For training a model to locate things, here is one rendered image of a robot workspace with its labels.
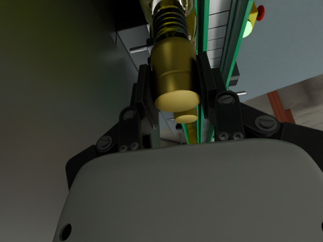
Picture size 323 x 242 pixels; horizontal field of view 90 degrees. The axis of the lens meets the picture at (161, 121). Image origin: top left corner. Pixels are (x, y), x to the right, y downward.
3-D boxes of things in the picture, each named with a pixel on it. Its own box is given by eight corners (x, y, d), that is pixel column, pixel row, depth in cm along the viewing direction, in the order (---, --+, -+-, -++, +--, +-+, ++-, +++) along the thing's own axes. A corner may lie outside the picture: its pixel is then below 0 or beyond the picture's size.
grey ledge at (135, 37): (117, 6, 44) (115, 36, 40) (148, -3, 43) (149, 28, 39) (171, 122, 131) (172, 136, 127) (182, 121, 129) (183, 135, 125)
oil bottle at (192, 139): (187, 129, 119) (192, 169, 109) (195, 128, 118) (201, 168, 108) (188, 131, 124) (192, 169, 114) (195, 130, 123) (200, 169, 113)
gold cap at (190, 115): (199, 92, 25) (203, 118, 23) (180, 101, 27) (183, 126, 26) (184, 84, 23) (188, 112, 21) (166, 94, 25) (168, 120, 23)
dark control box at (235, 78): (217, 63, 73) (220, 78, 70) (235, 59, 72) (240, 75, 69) (215, 74, 81) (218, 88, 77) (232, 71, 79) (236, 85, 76)
